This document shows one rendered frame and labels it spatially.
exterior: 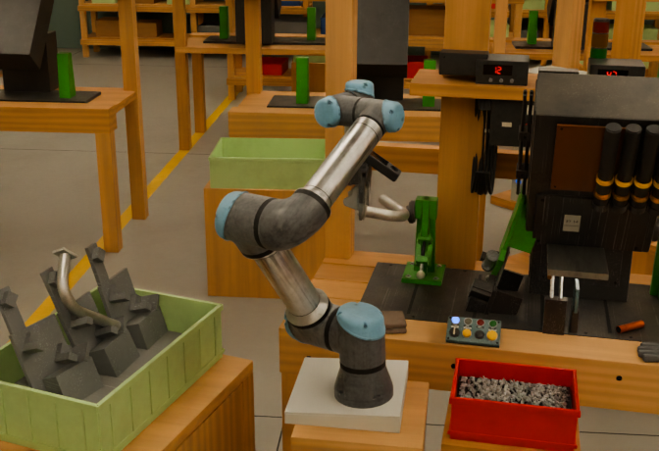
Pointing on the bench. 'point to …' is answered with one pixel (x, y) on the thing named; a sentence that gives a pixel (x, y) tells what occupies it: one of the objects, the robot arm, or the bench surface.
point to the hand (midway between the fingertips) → (365, 212)
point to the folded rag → (394, 322)
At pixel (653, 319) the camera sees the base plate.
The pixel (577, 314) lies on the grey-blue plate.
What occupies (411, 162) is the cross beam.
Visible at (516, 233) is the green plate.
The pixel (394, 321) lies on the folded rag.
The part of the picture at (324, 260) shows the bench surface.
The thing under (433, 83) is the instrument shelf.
